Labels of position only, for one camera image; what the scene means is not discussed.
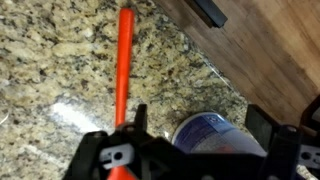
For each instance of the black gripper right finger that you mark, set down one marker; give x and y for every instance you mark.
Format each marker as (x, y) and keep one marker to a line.
(262, 126)

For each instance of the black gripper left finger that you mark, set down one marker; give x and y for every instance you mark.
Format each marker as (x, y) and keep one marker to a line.
(140, 120)

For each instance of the white wipes canister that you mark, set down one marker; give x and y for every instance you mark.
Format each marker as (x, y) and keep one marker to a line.
(209, 132)

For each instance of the orange silicone spatula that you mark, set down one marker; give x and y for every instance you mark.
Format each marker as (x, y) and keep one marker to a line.
(124, 50)

